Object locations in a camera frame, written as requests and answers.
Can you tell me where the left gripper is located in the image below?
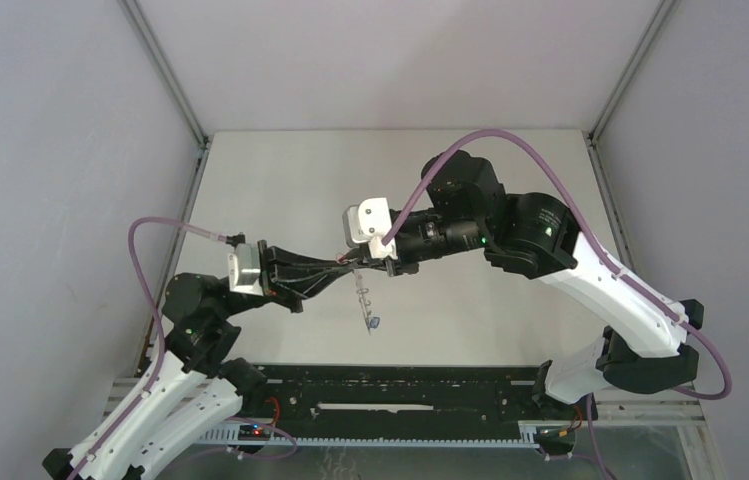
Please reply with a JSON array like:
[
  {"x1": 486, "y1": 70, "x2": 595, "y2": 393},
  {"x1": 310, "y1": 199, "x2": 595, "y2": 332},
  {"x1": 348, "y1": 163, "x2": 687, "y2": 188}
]
[{"x1": 216, "y1": 237, "x2": 353, "y2": 318}]

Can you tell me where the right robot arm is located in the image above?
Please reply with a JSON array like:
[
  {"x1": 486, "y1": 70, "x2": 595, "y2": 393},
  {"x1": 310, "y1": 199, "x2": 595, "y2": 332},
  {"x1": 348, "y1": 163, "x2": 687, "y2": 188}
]
[{"x1": 343, "y1": 150, "x2": 703, "y2": 418}]

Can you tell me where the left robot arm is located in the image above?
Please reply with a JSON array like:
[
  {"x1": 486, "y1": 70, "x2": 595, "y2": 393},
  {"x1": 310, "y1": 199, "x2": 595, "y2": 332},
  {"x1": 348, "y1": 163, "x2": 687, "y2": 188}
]
[{"x1": 42, "y1": 235, "x2": 358, "y2": 479}]

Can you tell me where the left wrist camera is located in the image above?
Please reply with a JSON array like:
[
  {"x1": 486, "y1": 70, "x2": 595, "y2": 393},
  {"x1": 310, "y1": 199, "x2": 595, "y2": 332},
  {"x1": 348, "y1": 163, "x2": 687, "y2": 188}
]
[{"x1": 227, "y1": 243, "x2": 264, "y2": 296}]

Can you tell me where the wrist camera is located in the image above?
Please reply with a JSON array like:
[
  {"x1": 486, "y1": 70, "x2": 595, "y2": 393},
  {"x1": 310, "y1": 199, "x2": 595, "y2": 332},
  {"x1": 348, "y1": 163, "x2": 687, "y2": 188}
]
[
  {"x1": 342, "y1": 197, "x2": 398, "y2": 260},
  {"x1": 227, "y1": 243, "x2": 264, "y2": 296}
]

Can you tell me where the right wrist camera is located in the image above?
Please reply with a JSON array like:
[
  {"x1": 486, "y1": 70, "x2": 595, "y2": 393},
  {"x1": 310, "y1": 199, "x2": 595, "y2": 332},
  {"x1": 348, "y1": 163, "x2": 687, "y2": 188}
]
[{"x1": 342, "y1": 197, "x2": 398, "y2": 260}]

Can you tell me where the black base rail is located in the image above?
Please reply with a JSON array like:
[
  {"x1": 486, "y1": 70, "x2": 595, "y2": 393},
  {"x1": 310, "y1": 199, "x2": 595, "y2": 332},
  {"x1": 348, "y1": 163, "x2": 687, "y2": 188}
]
[{"x1": 181, "y1": 362, "x2": 604, "y2": 444}]

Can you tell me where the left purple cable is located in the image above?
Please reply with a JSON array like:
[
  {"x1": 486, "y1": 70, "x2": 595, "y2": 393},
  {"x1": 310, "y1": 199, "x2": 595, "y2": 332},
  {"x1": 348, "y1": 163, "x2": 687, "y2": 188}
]
[{"x1": 66, "y1": 217, "x2": 247, "y2": 480}]

